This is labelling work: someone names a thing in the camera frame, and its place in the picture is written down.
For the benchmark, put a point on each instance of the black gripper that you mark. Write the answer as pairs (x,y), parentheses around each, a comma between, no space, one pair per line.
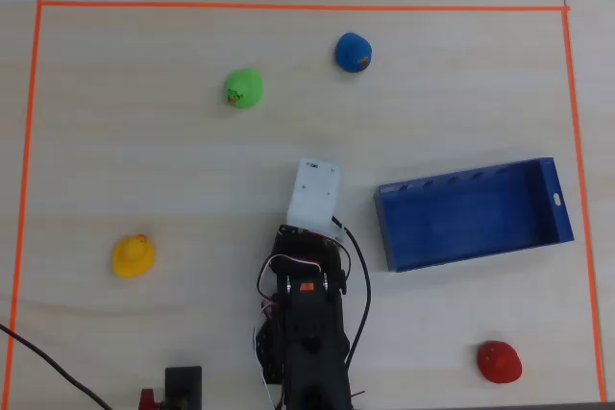
(294,240)

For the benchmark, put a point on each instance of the yellow rubber duck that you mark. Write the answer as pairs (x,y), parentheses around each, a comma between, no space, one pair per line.
(132,258)

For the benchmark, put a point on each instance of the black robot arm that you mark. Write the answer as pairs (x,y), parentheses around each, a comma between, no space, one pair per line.
(312,333)

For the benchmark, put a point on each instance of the blue plastic box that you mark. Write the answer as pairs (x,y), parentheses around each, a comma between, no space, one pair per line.
(456,223)

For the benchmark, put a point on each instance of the green rubber duck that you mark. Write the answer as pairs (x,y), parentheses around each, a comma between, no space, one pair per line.
(245,88)

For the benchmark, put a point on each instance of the blue rubber duck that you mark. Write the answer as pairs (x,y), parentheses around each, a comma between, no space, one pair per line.
(351,50)

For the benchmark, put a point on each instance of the red rubber duck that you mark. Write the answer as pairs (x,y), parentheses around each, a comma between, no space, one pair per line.
(499,362)

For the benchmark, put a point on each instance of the black red table clamp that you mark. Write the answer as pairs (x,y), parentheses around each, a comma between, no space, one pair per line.
(182,381)

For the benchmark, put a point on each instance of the orange tape strip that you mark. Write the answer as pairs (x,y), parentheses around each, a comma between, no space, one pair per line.
(28,141)
(582,189)
(288,6)

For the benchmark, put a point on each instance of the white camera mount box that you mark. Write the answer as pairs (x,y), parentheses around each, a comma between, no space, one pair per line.
(314,194)

